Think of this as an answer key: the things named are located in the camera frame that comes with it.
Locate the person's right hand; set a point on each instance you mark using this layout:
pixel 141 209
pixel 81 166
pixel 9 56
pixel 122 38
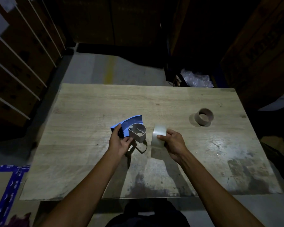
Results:
pixel 176 145

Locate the person's left hand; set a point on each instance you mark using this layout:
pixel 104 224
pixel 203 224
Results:
pixel 117 144

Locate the clear tape roll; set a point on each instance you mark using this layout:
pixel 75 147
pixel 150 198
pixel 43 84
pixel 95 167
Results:
pixel 157 131

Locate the blue tape dispenser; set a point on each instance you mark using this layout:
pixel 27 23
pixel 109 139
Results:
pixel 132 120

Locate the cardboard tape core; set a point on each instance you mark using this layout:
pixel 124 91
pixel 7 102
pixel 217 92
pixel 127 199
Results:
pixel 198 120

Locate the person's left forearm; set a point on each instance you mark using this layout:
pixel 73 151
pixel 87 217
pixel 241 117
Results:
pixel 80 193

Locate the person's right forearm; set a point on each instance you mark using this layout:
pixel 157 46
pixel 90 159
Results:
pixel 215 193

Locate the person's dark trousers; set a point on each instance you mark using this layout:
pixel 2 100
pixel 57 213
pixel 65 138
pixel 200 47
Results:
pixel 151 217

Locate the black plastic bin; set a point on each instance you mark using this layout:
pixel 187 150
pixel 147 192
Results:
pixel 171 76

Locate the clear plastic wrap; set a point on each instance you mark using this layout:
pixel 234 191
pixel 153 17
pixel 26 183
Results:
pixel 197 79

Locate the flat brown cardboard piece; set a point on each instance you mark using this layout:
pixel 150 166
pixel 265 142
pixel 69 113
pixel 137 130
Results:
pixel 272 141

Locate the white flat sheet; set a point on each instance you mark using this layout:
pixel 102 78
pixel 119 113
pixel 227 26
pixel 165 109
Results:
pixel 277 101

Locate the large printed cardboard box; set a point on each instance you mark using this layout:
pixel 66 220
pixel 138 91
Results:
pixel 262 63

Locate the plain brown cardboard boxes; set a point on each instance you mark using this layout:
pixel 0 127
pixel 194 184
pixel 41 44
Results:
pixel 97 21

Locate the maroon cloth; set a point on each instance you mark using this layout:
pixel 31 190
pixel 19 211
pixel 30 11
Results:
pixel 17 221

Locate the small printed white label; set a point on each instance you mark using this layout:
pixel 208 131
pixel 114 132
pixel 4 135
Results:
pixel 8 3

